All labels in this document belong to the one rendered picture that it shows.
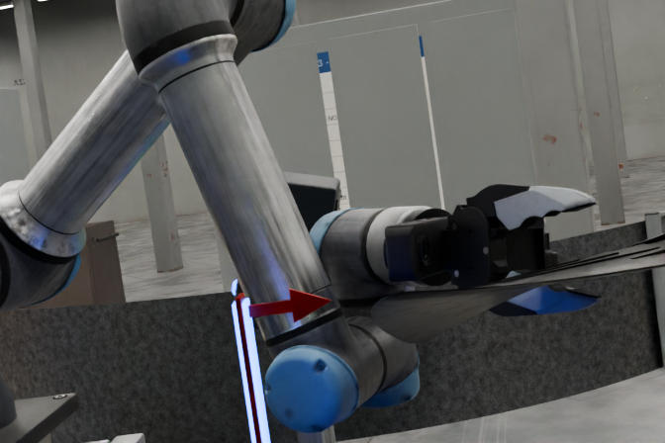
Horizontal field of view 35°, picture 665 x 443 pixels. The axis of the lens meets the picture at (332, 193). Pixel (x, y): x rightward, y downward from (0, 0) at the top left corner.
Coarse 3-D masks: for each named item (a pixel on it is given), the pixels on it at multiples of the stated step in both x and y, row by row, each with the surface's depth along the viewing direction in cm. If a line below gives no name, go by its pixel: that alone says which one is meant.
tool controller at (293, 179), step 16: (288, 176) 142; (304, 176) 147; (320, 176) 153; (304, 192) 129; (320, 192) 129; (336, 192) 131; (304, 208) 129; (320, 208) 129; (336, 208) 130; (240, 288) 130
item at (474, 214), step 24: (432, 216) 95; (456, 216) 88; (480, 216) 85; (456, 240) 88; (480, 240) 85; (504, 240) 86; (528, 240) 88; (456, 264) 88; (480, 264) 86; (504, 264) 85; (528, 264) 88; (552, 264) 89
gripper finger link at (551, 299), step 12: (540, 288) 81; (552, 288) 80; (564, 288) 80; (516, 300) 83; (528, 300) 82; (540, 300) 81; (552, 300) 80; (564, 300) 79; (576, 300) 78; (588, 300) 78; (600, 300) 78; (540, 312) 81; (552, 312) 80
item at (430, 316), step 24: (648, 240) 74; (576, 264) 71; (600, 264) 68; (624, 264) 66; (648, 264) 66; (480, 288) 63; (504, 288) 64; (528, 288) 78; (384, 312) 70; (408, 312) 72; (432, 312) 75; (456, 312) 79; (480, 312) 82; (408, 336) 81; (432, 336) 84
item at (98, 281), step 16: (96, 224) 736; (112, 224) 760; (96, 240) 725; (112, 240) 757; (80, 256) 722; (96, 256) 730; (112, 256) 754; (80, 272) 722; (96, 272) 728; (112, 272) 751; (80, 288) 723; (96, 288) 725; (112, 288) 748; (48, 304) 730; (64, 304) 727; (80, 304) 725; (96, 304) 722
